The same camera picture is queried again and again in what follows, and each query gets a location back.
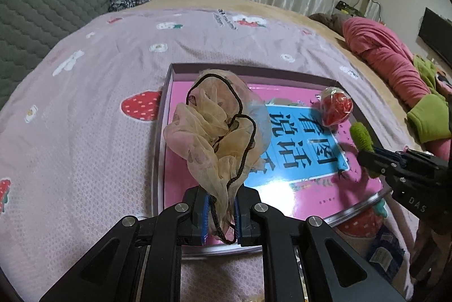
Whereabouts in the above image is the green fuzzy ring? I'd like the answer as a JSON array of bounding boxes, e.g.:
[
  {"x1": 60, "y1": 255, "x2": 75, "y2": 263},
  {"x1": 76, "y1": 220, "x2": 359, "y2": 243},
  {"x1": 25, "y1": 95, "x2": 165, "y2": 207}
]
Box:
[{"x1": 349, "y1": 121, "x2": 383, "y2": 179}]

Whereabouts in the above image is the beige mesh scrunchie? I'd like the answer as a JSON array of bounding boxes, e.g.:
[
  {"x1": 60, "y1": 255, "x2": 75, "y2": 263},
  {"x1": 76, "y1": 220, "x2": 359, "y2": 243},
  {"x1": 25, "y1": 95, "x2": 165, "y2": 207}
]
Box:
[{"x1": 163, "y1": 70, "x2": 272, "y2": 245}]

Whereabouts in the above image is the beige bed sheet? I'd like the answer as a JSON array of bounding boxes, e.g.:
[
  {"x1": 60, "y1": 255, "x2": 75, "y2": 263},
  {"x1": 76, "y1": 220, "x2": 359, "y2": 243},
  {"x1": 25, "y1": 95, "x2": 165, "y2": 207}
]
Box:
[{"x1": 136, "y1": 0, "x2": 422, "y2": 151}]

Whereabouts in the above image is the green fleece blanket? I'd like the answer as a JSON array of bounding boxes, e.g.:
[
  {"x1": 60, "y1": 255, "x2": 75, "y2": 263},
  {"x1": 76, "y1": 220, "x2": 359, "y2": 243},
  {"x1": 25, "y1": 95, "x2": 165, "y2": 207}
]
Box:
[{"x1": 408, "y1": 55, "x2": 451, "y2": 144}]

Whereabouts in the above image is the dark tray with pink book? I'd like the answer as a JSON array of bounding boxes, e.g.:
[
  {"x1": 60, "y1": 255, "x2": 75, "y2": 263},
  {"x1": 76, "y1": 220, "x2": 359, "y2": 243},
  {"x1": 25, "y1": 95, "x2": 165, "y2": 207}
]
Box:
[{"x1": 155, "y1": 64, "x2": 389, "y2": 226}]

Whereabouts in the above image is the red wrapped ball right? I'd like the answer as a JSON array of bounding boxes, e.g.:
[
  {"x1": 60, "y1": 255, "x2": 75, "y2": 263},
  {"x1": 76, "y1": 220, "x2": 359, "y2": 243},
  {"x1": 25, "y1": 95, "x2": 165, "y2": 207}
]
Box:
[{"x1": 320, "y1": 87, "x2": 353, "y2": 127}]

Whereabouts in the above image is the pink quilt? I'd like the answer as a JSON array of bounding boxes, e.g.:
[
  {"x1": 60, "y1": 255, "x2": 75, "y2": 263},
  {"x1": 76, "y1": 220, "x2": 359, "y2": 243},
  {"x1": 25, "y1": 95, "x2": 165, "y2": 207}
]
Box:
[{"x1": 342, "y1": 17, "x2": 451, "y2": 161}]

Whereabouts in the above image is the pink strawberry print blanket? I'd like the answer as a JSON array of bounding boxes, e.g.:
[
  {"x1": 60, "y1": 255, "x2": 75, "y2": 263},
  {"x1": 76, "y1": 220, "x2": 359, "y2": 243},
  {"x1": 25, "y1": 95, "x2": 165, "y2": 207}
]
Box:
[{"x1": 1, "y1": 9, "x2": 411, "y2": 301}]

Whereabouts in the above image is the black television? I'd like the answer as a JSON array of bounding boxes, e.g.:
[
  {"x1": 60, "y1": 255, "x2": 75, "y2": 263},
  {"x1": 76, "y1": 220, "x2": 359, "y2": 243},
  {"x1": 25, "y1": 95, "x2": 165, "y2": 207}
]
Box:
[{"x1": 418, "y1": 8, "x2": 452, "y2": 67}]

